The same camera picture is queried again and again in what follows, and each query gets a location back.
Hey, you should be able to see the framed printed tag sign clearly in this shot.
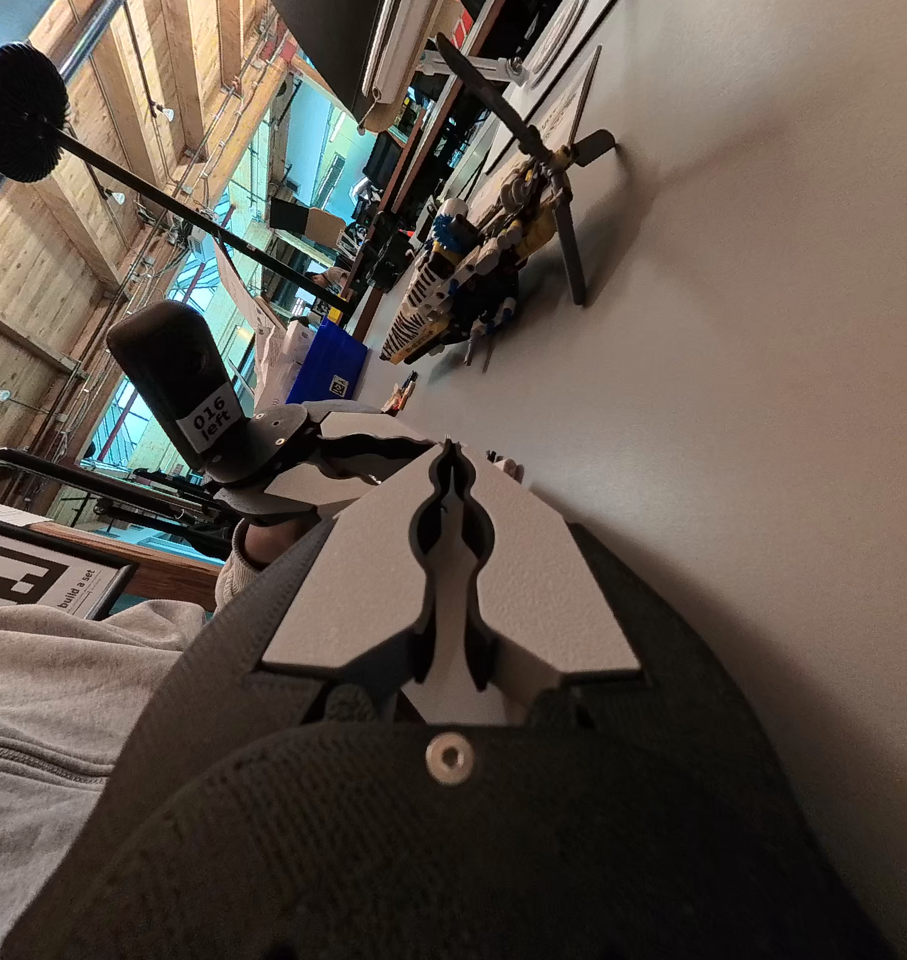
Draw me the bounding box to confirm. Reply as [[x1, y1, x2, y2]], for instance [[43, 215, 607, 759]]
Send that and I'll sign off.
[[0, 513, 141, 621]]

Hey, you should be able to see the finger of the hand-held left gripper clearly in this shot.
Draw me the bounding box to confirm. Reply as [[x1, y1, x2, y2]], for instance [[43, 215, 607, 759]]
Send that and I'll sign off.
[[262, 450, 395, 520], [318, 408, 438, 460]]

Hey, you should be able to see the person's left forearm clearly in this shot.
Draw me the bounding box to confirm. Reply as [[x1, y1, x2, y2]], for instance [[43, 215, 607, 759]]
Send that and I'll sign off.
[[213, 525, 276, 618]]

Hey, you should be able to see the black and beige panel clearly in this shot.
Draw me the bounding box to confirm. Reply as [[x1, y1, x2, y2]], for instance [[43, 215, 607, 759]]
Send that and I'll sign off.
[[268, 196, 347, 239]]

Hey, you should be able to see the black framed side table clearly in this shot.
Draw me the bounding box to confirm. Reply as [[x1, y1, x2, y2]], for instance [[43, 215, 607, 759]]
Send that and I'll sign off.
[[0, 446, 233, 560]]

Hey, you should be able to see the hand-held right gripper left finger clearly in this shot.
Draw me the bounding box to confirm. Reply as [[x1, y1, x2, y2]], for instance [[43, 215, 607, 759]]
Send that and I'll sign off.
[[260, 441, 455, 704]]

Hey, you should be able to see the black pole with round disc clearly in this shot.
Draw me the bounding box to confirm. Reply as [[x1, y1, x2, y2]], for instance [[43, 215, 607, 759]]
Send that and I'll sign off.
[[0, 41, 351, 318]]

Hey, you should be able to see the person's left hand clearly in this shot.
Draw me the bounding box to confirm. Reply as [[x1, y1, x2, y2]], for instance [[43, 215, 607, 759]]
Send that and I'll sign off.
[[243, 519, 308, 570]]

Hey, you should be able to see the zebra striped lego helicopter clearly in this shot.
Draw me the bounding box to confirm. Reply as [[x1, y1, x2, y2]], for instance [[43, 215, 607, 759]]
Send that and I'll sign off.
[[378, 33, 621, 372]]

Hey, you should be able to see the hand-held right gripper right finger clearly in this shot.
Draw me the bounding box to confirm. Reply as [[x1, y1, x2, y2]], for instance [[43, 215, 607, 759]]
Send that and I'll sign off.
[[453, 442, 644, 711]]

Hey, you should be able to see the person's grey hoodie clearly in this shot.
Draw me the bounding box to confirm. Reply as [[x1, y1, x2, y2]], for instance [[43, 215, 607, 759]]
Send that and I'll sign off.
[[0, 600, 224, 960]]

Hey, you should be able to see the blue plastic bin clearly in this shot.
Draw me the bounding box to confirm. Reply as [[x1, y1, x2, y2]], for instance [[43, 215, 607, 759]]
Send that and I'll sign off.
[[284, 318, 371, 408]]

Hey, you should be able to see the silver monitor stand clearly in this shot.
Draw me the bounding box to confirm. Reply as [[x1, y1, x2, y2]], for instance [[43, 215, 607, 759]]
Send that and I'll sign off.
[[416, 0, 620, 90]]

